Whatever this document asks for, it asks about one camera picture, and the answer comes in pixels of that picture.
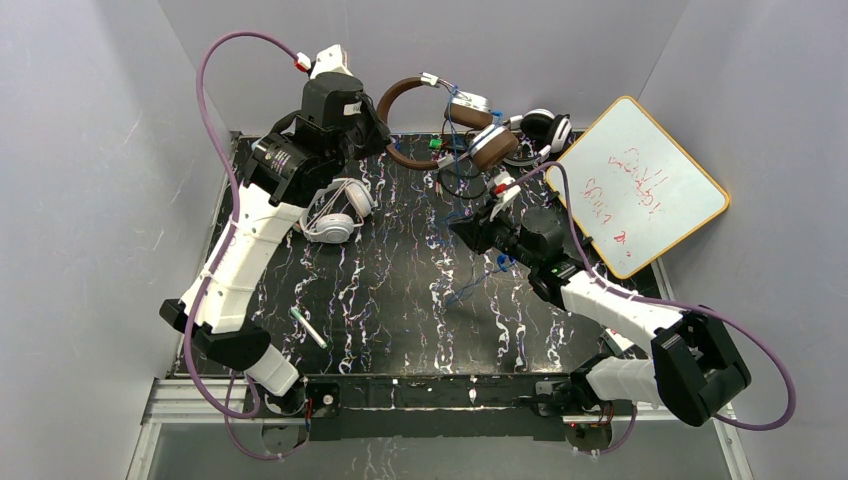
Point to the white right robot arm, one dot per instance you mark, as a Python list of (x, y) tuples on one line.
[(694, 368)]

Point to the white box with red label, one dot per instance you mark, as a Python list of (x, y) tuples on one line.
[(616, 342)]

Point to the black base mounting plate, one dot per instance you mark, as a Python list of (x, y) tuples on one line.
[(613, 419)]

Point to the whiteboard with orange frame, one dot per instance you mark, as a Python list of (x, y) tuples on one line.
[(634, 190)]

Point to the white marker pen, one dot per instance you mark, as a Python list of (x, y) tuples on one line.
[(308, 328)]

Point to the brown headphones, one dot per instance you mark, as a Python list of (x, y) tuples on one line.
[(492, 143)]

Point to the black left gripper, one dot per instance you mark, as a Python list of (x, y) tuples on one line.
[(370, 134)]

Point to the aluminium frame rail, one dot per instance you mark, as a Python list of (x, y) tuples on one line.
[(166, 397)]

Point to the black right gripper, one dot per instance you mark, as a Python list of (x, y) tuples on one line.
[(473, 234)]

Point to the black and white headphones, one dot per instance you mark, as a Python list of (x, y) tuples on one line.
[(550, 134)]

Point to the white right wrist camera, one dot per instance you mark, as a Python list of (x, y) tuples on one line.
[(505, 192)]

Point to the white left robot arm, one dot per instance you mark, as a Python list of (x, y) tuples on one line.
[(292, 179)]

